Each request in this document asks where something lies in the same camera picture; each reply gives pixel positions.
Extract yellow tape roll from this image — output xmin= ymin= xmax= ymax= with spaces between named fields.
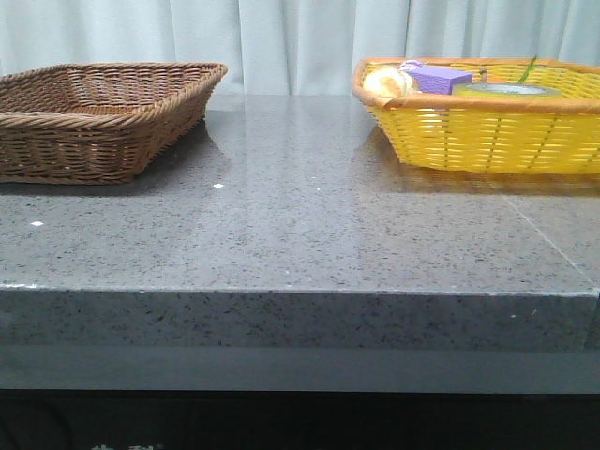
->
xmin=452 ymin=82 xmax=563 ymax=98

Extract cream bread roll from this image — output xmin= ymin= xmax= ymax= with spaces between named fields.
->
xmin=362 ymin=67 xmax=420 ymax=98

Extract white curtain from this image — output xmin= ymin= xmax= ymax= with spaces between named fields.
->
xmin=1 ymin=1 xmax=599 ymax=96

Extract purple block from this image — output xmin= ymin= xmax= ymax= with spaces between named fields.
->
xmin=410 ymin=66 xmax=473 ymax=95

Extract brown wicker basket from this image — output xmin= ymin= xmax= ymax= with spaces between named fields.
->
xmin=1 ymin=62 xmax=228 ymax=185

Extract yellow woven basket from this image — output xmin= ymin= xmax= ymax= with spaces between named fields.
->
xmin=352 ymin=57 xmax=599 ymax=174

